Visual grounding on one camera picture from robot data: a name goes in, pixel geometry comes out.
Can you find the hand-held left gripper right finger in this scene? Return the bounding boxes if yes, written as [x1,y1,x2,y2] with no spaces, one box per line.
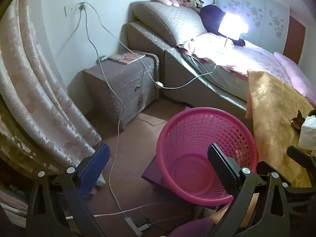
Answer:
[207,143,297,237]

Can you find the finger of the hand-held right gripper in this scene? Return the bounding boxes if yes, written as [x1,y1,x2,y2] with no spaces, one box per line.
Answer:
[287,146,316,170]
[283,181,316,203]

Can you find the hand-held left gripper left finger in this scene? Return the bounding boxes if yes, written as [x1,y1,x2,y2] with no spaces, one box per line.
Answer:
[26,143,110,237]

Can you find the white tissue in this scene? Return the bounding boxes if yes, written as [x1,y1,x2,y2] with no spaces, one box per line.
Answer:
[298,116,316,150]

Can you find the brown scrap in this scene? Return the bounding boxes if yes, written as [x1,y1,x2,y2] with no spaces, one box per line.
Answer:
[291,110,305,130]

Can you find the pink plastic mesh basket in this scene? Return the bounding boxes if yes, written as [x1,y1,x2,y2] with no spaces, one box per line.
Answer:
[158,107,260,205]

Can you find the golden patterned tablecloth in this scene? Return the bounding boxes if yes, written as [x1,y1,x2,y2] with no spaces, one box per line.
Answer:
[244,70,316,188]

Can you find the purple stool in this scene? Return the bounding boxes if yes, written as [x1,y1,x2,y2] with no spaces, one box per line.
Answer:
[141,157,173,190]

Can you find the white power plug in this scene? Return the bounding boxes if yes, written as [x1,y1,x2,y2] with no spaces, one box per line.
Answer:
[125,217,142,236]

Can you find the black power adapter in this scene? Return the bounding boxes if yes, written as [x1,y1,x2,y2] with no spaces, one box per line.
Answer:
[136,217,151,229]

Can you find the pink pillow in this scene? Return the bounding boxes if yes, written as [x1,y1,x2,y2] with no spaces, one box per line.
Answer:
[274,52,316,102]

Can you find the beige patterned nightstand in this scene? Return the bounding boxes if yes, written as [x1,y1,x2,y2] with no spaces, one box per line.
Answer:
[83,52,160,131]

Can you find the pale patterned curtain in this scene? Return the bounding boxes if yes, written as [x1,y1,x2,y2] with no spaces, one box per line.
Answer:
[0,0,102,178]

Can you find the pink floral bedsheet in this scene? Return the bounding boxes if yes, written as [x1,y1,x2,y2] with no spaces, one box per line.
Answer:
[178,33,297,84]

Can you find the beige upholstered bed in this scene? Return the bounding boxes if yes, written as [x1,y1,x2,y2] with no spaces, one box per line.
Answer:
[121,1,316,129]

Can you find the colourful book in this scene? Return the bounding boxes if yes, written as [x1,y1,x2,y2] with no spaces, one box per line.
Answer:
[109,52,146,65]

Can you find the glowing table lamp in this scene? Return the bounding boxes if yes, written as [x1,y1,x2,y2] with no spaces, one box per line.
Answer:
[217,12,248,48]

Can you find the beige headboard cushion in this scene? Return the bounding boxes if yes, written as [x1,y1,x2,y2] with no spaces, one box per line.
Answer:
[133,1,208,47]

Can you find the floral sliding wardrobe doors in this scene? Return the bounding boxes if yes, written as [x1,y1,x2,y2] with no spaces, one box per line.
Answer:
[215,0,290,47]

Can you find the white floor cable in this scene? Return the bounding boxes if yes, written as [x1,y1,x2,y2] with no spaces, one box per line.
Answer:
[65,202,168,220]

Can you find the long thin white cable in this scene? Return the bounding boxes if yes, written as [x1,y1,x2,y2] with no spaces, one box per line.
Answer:
[84,4,129,218]

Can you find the white lamp cable with switch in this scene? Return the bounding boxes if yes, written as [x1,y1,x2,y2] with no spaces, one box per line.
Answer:
[85,2,218,89]

